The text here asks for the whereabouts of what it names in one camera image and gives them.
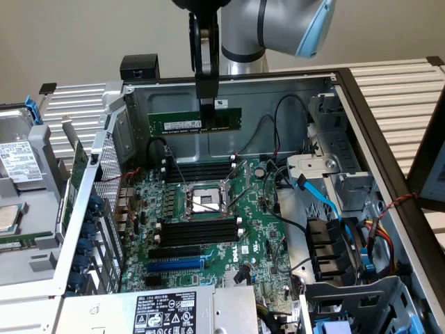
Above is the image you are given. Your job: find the green graphics card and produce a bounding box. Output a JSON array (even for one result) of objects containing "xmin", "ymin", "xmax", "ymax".
[{"xmin": 59, "ymin": 118, "xmax": 90, "ymax": 241}]

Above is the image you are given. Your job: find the red black twisted wire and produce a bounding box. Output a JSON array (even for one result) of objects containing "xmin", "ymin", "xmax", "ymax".
[{"xmin": 378, "ymin": 192, "xmax": 419, "ymax": 218}]

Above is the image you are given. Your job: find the CPU socket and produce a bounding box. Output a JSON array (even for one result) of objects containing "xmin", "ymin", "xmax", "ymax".
[{"xmin": 182, "ymin": 182, "xmax": 237, "ymax": 222}]

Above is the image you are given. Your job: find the silver CPU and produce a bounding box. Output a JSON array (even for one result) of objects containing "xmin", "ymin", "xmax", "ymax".
[{"xmin": 0, "ymin": 204, "xmax": 27, "ymax": 233}]

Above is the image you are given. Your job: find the black box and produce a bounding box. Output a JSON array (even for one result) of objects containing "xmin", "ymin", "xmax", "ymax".
[{"xmin": 120, "ymin": 54, "xmax": 160, "ymax": 80}]

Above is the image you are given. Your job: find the silver hard disk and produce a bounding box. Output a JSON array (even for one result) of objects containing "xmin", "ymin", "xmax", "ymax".
[{"xmin": 0, "ymin": 107, "xmax": 48, "ymax": 192}]

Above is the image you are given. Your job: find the silver drive latch bracket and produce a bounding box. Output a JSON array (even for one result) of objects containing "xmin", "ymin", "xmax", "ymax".
[{"xmin": 286, "ymin": 154, "xmax": 340, "ymax": 182}]

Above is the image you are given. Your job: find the grey disk bay cage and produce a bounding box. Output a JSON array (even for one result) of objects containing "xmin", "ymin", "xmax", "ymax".
[{"xmin": 300, "ymin": 274, "xmax": 422, "ymax": 334}]

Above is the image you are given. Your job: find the blue disk carrier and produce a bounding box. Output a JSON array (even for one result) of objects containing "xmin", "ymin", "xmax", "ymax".
[{"xmin": 314, "ymin": 319, "xmax": 353, "ymax": 334}]

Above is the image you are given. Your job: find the open metal PC case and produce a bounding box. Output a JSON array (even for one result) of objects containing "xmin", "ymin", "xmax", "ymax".
[{"xmin": 51, "ymin": 67, "xmax": 445, "ymax": 334}]

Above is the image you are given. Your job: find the metal socket cover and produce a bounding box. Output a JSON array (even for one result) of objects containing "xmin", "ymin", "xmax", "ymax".
[{"xmin": 224, "ymin": 159, "xmax": 250, "ymax": 213}]

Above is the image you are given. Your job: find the blue disk carrier tab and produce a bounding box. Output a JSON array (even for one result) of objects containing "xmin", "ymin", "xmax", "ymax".
[{"xmin": 24, "ymin": 97, "xmax": 45, "ymax": 126}]

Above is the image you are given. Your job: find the dark framed monitor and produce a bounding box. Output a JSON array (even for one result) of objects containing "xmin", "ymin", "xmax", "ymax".
[{"xmin": 405, "ymin": 99, "xmax": 445, "ymax": 213}]

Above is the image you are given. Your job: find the blue expansion slot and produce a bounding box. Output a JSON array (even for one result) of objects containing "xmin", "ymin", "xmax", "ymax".
[{"xmin": 145, "ymin": 259, "xmax": 204, "ymax": 274}]

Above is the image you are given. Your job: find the silver heat sink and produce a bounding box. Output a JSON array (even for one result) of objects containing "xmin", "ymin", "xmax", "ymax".
[{"xmin": 224, "ymin": 269, "xmax": 253, "ymax": 287}]

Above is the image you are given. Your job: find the green RAM stick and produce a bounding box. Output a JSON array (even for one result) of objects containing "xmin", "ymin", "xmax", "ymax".
[
  {"xmin": 147, "ymin": 106, "xmax": 243, "ymax": 135},
  {"xmin": 0, "ymin": 238, "xmax": 39, "ymax": 253}
]

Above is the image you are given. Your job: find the black looped wire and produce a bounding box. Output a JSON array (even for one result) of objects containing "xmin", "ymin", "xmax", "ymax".
[{"xmin": 273, "ymin": 94, "xmax": 311, "ymax": 157}]

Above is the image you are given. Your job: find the coloured power wire bundle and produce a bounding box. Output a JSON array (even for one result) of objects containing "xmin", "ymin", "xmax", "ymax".
[{"xmin": 361, "ymin": 217, "xmax": 399, "ymax": 276}]

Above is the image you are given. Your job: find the blue SATA wire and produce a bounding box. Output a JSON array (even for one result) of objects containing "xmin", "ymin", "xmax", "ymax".
[{"xmin": 294, "ymin": 173, "xmax": 350, "ymax": 244}]

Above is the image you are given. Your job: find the blue plastic clip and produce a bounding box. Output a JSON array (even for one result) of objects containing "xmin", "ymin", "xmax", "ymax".
[{"xmin": 359, "ymin": 247, "xmax": 375, "ymax": 276}]

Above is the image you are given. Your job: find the grey parts rack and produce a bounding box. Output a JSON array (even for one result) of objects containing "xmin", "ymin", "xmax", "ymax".
[{"xmin": 0, "ymin": 100, "xmax": 76, "ymax": 300}]

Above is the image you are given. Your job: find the green Dell motherboard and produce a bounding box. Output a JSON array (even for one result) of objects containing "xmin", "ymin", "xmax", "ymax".
[{"xmin": 120, "ymin": 158, "xmax": 296, "ymax": 303}]

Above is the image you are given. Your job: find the long black expansion slot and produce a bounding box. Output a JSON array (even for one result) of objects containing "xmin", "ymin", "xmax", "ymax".
[{"xmin": 148, "ymin": 244, "xmax": 202, "ymax": 260}]

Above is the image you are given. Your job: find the silver power supply with label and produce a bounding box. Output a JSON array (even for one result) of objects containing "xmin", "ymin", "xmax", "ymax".
[{"xmin": 57, "ymin": 285, "xmax": 259, "ymax": 334}]

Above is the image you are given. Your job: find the metal locking lever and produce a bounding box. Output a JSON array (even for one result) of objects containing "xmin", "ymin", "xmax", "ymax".
[
  {"xmin": 165, "ymin": 147, "xmax": 188, "ymax": 187},
  {"xmin": 227, "ymin": 186, "xmax": 261, "ymax": 212},
  {"xmin": 186, "ymin": 197, "xmax": 225, "ymax": 214}
]

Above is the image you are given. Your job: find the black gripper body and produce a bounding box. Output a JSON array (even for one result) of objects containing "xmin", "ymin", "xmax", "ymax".
[{"xmin": 170, "ymin": 0, "xmax": 223, "ymax": 15}]

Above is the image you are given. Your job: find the metal disk bay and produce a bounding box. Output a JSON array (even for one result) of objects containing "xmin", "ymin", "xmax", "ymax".
[{"xmin": 305, "ymin": 92, "xmax": 382, "ymax": 215}]

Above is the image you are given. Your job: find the black case fan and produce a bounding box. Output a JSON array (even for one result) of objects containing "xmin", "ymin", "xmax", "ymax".
[{"xmin": 305, "ymin": 215, "xmax": 368, "ymax": 283}]

